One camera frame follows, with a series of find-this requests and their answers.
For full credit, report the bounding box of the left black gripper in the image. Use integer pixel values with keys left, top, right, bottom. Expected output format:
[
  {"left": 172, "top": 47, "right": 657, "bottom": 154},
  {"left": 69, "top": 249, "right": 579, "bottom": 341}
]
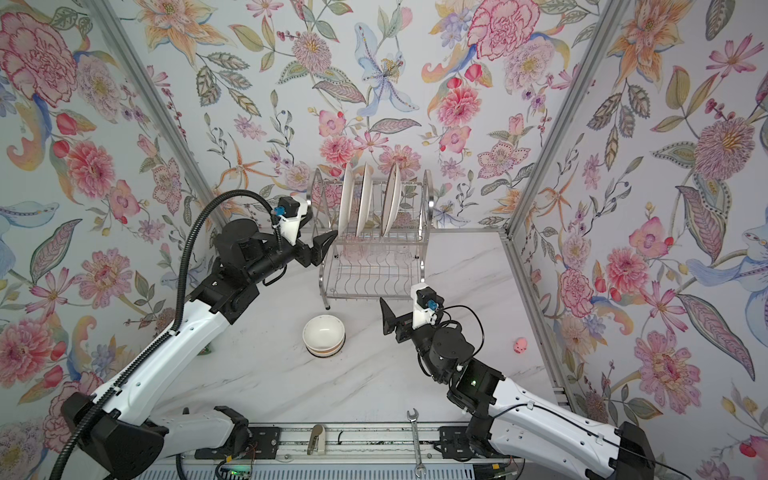
[{"left": 244, "top": 215, "right": 339, "bottom": 288}]

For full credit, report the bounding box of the orange bowl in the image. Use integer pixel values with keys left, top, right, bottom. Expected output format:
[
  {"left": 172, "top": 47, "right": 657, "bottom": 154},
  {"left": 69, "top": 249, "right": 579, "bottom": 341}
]
[{"left": 302, "top": 314, "right": 346, "bottom": 350}]

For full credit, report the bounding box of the cream white bowl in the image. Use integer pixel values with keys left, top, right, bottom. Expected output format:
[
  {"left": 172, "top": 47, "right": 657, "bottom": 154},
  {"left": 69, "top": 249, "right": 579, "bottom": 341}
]
[{"left": 306, "top": 342, "right": 344, "bottom": 353}]

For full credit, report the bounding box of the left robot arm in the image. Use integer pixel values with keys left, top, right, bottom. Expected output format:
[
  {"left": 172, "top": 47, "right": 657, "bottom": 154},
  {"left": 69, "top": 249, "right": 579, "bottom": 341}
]
[{"left": 51, "top": 219, "right": 338, "bottom": 479}]

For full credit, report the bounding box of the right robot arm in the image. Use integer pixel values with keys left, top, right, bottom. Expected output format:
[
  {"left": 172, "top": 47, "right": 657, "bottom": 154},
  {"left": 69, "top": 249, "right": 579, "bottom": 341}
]
[{"left": 379, "top": 293, "right": 655, "bottom": 479}]

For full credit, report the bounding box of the steel two-tier dish rack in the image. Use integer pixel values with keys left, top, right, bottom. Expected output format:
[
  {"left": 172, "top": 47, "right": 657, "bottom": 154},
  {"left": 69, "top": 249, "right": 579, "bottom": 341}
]
[{"left": 307, "top": 170, "right": 435, "bottom": 309}]

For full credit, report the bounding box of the pink drinking glass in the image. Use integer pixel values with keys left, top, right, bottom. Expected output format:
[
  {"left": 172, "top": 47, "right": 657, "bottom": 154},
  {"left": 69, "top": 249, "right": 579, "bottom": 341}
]
[{"left": 342, "top": 237, "right": 367, "bottom": 263}]

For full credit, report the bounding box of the middle orange striped plate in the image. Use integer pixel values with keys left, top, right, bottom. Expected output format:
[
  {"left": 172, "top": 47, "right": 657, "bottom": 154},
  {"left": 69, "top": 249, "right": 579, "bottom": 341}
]
[{"left": 356, "top": 164, "right": 374, "bottom": 237}]

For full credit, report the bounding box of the orange striped plate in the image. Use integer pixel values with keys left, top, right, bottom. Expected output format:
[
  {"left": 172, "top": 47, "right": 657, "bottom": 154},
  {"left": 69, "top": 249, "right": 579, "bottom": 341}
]
[
  {"left": 381, "top": 164, "right": 402, "bottom": 237},
  {"left": 356, "top": 164, "right": 374, "bottom": 237}
]

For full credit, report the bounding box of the left white patterned plate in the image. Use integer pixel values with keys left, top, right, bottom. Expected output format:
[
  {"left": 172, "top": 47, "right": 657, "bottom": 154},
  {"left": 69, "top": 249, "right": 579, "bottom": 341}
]
[{"left": 338, "top": 163, "right": 355, "bottom": 236}]

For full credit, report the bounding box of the right orange striped plate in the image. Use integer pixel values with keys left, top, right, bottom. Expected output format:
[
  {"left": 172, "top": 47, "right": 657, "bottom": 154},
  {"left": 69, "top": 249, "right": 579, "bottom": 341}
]
[{"left": 381, "top": 164, "right": 402, "bottom": 237}]

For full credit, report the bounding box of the small pink toy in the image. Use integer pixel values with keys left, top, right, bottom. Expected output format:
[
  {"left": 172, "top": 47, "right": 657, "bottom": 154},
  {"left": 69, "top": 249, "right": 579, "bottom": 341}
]
[{"left": 513, "top": 337, "right": 528, "bottom": 354}]

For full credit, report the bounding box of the silver open-end wrench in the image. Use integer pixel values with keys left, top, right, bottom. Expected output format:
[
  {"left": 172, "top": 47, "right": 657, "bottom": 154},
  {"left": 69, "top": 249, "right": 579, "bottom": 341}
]
[{"left": 406, "top": 408, "right": 427, "bottom": 479}]

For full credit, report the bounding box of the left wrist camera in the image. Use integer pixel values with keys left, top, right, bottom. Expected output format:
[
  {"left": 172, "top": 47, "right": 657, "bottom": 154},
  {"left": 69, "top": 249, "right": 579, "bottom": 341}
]
[{"left": 273, "top": 196, "right": 307, "bottom": 246}]

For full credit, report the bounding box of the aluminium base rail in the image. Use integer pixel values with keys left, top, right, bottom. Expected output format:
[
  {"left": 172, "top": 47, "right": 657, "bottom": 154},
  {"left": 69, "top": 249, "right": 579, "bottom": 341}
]
[{"left": 95, "top": 421, "right": 613, "bottom": 466}]

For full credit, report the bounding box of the small metal bracket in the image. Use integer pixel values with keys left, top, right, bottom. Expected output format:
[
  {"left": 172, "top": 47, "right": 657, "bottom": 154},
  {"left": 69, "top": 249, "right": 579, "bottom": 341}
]
[{"left": 307, "top": 424, "right": 327, "bottom": 455}]

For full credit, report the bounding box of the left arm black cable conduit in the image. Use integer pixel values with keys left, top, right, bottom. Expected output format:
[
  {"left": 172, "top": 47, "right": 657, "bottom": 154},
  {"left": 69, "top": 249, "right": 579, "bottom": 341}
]
[{"left": 47, "top": 189, "right": 277, "bottom": 480}]

